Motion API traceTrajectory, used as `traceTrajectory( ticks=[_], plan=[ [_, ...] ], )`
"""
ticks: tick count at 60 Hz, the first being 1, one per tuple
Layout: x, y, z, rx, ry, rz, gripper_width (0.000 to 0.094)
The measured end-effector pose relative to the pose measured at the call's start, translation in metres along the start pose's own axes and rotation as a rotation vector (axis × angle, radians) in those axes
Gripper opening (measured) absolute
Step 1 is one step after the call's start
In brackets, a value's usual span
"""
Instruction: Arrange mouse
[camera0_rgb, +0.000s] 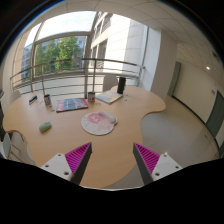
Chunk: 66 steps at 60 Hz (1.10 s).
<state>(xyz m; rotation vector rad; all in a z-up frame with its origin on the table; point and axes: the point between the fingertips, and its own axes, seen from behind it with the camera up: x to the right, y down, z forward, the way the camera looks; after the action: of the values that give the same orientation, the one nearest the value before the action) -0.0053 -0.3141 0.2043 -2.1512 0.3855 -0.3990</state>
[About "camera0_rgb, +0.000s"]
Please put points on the white open book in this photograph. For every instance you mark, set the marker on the white open book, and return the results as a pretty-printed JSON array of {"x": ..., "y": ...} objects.
[{"x": 108, "y": 96}]

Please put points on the small dark blue box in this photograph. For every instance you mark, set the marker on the small dark blue box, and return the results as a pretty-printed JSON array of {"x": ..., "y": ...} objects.
[{"x": 33, "y": 99}]

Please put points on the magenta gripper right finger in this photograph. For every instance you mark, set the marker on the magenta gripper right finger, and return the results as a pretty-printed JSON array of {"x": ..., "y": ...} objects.
[{"x": 153, "y": 166}]

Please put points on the round pink white mouse pad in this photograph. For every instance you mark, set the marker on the round pink white mouse pad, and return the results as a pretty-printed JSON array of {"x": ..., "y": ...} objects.
[{"x": 98, "y": 123}]

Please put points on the red magazine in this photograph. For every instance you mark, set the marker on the red magazine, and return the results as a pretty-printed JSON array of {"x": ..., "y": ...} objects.
[{"x": 71, "y": 104}]

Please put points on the black cylindrical speaker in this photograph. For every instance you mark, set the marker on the black cylindrical speaker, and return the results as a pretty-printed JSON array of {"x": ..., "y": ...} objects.
[{"x": 121, "y": 85}]

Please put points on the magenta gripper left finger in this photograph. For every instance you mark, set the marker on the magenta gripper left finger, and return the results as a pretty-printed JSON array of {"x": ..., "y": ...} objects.
[{"x": 70, "y": 166}]

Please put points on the green door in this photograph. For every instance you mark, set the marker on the green door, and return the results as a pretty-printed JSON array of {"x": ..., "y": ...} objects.
[
  {"x": 174, "y": 78},
  {"x": 216, "y": 117}
]

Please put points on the white chair left front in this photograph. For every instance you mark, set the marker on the white chair left front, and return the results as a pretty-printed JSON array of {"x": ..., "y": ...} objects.
[{"x": 15, "y": 147}]

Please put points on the green door right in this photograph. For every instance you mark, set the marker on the green door right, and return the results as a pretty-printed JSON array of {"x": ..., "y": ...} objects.
[{"x": 216, "y": 117}]

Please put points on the green computer mouse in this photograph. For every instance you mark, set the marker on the green computer mouse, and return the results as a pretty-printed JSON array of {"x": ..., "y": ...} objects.
[{"x": 44, "y": 127}]

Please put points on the white patterned cup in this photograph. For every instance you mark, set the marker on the white patterned cup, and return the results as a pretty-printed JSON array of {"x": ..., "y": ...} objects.
[{"x": 47, "y": 99}]

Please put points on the green door far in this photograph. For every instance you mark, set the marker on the green door far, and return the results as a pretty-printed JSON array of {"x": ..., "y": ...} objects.
[{"x": 174, "y": 78}]

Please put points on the metal window railing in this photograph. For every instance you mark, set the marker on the metal window railing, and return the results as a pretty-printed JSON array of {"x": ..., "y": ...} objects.
[{"x": 73, "y": 76}]

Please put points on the white chair behind table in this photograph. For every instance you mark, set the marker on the white chair behind table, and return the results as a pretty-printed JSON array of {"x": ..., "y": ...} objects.
[{"x": 109, "y": 82}]

